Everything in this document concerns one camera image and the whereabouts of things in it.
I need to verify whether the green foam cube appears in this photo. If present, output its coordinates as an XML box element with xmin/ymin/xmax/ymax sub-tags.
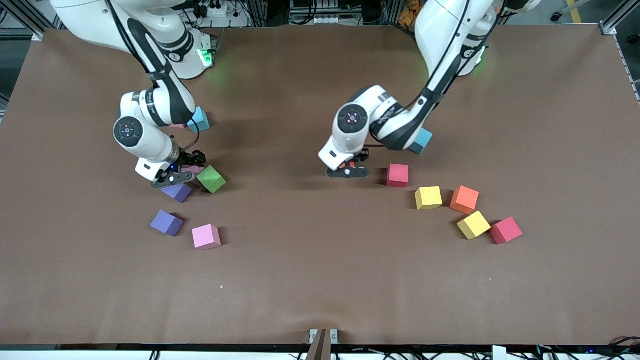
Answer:
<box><xmin>196</xmin><ymin>165</ymin><xmax>227</xmax><ymax>194</ymax></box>

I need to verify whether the white electrical device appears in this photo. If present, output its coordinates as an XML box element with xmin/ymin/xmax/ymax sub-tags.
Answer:
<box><xmin>289</xmin><ymin>0</ymin><xmax>351</xmax><ymax>26</ymax></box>

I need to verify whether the yellow foam cube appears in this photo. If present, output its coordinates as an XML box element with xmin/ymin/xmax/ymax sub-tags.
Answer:
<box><xmin>456</xmin><ymin>210</ymin><xmax>492</xmax><ymax>241</ymax></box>
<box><xmin>414</xmin><ymin>186</ymin><xmax>444</xmax><ymax>211</ymax></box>

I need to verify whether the purple foam cube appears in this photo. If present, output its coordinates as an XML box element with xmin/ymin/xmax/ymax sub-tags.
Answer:
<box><xmin>149</xmin><ymin>209</ymin><xmax>184</xmax><ymax>237</ymax></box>
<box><xmin>161</xmin><ymin>183</ymin><xmax>193</xmax><ymax>204</ymax></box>

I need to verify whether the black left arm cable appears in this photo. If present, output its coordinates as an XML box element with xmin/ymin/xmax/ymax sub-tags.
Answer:
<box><xmin>362</xmin><ymin>0</ymin><xmax>506</xmax><ymax>151</ymax></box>

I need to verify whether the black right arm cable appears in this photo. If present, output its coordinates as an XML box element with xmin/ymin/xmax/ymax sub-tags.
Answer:
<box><xmin>104</xmin><ymin>0</ymin><xmax>202</xmax><ymax>152</ymax></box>

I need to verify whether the white power strip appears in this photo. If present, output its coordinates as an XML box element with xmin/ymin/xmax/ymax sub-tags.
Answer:
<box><xmin>192</xmin><ymin>0</ymin><xmax>251</xmax><ymax>28</ymax></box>

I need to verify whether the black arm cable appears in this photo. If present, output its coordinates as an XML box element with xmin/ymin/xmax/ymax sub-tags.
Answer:
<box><xmin>362</xmin><ymin>0</ymin><xmax>506</xmax><ymax>151</ymax></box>
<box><xmin>104</xmin><ymin>0</ymin><xmax>202</xmax><ymax>152</ymax></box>

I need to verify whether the orange snack bag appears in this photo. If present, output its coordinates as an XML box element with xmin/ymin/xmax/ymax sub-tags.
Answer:
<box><xmin>398</xmin><ymin>0</ymin><xmax>423</xmax><ymax>27</ymax></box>

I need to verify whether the aluminium frame profile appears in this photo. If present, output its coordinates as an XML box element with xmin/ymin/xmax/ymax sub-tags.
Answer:
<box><xmin>599</xmin><ymin>0</ymin><xmax>640</xmax><ymax>37</ymax></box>
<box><xmin>0</xmin><ymin>0</ymin><xmax>46</xmax><ymax>41</ymax></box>

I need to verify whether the brown post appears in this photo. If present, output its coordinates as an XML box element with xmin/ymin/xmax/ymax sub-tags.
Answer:
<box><xmin>306</xmin><ymin>328</ymin><xmax>332</xmax><ymax>360</ymax></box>

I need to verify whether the magenta foam cube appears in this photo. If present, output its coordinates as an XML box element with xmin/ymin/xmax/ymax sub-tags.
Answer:
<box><xmin>489</xmin><ymin>216</ymin><xmax>524</xmax><ymax>245</ymax></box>
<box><xmin>386</xmin><ymin>163</ymin><xmax>410</xmax><ymax>188</ymax></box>

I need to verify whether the blue foam cube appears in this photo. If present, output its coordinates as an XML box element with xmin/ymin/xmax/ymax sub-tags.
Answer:
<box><xmin>410</xmin><ymin>129</ymin><xmax>434</xmax><ymax>155</ymax></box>
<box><xmin>187</xmin><ymin>106</ymin><xmax>211</xmax><ymax>134</ymax></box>

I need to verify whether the brown paper table cover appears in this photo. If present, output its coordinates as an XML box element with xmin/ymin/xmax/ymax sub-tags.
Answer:
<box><xmin>0</xmin><ymin>24</ymin><xmax>640</xmax><ymax>346</ymax></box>

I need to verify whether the small metal bracket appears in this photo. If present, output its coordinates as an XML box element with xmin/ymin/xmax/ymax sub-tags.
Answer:
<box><xmin>309</xmin><ymin>328</ymin><xmax>339</xmax><ymax>345</ymax></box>

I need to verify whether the aluminium table side rail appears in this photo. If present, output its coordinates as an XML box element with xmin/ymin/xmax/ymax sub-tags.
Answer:
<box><xmin>614</xmin><ymin>35</ymin><xmax>640</xmax><ymax>105</ymax></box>

